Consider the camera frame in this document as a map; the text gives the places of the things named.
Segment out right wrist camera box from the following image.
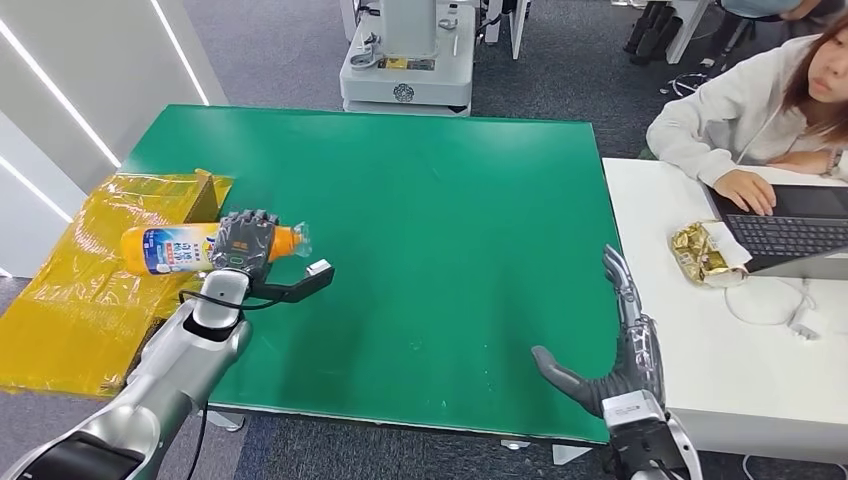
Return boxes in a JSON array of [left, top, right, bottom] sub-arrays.
[[601, 389, 690, 480]]

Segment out white floor cables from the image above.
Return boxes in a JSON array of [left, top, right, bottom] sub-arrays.
[[659, 70, 713, 99]]

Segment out person at white desk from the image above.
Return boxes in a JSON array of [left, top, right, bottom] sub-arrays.
[[645, 19, 848, 217]]

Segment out yellow taped cardboard box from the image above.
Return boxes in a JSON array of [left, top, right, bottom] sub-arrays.
[[0, 168, 234, 399]]

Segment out dark laptop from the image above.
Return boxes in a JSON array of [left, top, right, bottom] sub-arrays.
[[705, 184, 848, 281]]

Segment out white charger cable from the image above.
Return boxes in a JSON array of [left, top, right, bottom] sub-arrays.
[[723, 276, 819, 328]]

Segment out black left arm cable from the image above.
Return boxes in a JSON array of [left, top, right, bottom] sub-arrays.
[[177, 288, 283, 480]]

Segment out person's hand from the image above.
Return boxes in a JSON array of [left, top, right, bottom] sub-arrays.
[[714, 168, 778, 217]]

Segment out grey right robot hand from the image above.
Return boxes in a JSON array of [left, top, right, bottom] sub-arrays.
[[531, 245, 666, 420]]

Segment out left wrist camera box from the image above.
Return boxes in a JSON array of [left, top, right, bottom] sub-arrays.
[[250, 259, 336, 305]]

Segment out gold foil snack packet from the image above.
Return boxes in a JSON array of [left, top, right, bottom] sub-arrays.
[[670, 220, 755, 288]]

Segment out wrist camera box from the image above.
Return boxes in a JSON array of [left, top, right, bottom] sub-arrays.
[[601, 389, 690, 480], [250, 259, 336, 305]]

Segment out white charger plug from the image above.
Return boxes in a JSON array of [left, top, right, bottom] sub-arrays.
[[790, 311, 825, 342]]

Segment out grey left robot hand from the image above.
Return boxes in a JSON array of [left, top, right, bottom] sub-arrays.
[[210, 209, 281, 276]]

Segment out orange plastic bottle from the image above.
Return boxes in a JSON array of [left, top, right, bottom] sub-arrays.
[[120, 221, 313, 277]]

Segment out white cabinet panel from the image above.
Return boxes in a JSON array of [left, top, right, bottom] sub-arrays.
[[483, 0, 531, 61]]

